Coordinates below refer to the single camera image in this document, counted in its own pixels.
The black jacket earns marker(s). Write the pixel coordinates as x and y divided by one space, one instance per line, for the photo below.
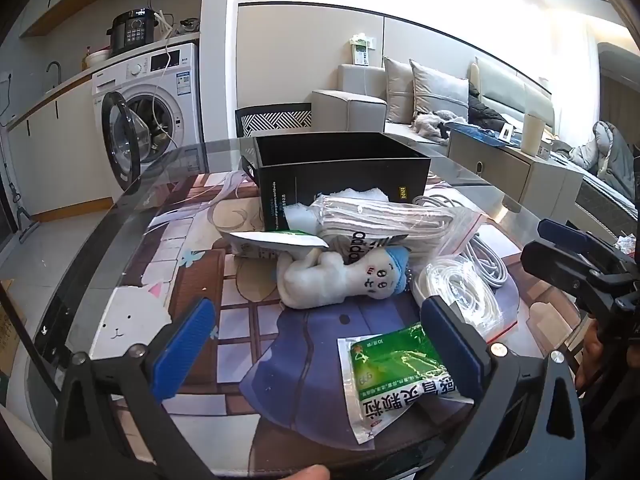
485 110

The white bowl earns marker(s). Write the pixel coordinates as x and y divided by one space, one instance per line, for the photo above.
96 59

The person's left hand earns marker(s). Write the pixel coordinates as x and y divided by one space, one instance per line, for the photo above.
310 473

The beige nightstand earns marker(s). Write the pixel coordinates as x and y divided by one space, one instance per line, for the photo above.
500 165

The beige pillow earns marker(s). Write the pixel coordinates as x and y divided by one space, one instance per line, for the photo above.
437 90
397 90

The white plush toy blue hat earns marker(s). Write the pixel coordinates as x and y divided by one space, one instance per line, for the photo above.
340 275

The brown cardboard box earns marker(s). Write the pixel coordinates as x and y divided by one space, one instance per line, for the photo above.
10 330

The black pressure cooker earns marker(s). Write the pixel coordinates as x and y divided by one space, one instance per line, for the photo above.
132 30

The black patterned chair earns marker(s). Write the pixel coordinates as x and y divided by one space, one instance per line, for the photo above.
272 120

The black cardboard box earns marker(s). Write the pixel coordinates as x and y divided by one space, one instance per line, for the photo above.
350 180

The bed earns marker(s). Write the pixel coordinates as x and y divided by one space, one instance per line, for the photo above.
600 200

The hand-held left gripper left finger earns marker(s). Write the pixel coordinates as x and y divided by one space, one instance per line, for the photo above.
185 345

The grey fluffy clothing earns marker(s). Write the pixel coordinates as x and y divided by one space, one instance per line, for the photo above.
432 122

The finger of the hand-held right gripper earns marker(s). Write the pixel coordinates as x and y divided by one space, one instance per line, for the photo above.
545 260
557 231

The grey puffer jacket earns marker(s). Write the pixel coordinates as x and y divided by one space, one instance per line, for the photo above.
607 155

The green medicine packet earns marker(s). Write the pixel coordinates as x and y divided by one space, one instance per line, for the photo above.
385 360

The white counter cabinet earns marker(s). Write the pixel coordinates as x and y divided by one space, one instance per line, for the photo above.
55 145

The green and white wall panel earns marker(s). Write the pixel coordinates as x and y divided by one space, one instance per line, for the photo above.
361 52

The white washing machine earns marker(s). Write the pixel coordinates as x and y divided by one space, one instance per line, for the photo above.
175 100

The clear bag of white tubing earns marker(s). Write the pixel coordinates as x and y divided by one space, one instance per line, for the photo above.
460 285

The white cylinder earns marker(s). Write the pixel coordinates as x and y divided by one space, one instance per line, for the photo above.
531 132

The person's right hand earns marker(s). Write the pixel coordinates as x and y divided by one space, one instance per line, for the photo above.
590 355

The green and white packet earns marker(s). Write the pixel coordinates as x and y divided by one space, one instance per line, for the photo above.
270 245

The floor mop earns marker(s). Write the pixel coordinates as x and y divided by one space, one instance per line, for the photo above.
22 220

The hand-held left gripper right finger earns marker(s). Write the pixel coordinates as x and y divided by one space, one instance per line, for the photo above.
450 355

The kitchen faucet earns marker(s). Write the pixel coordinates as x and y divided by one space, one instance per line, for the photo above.
54 67

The beige sofa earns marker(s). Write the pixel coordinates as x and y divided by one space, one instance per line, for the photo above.
350 105

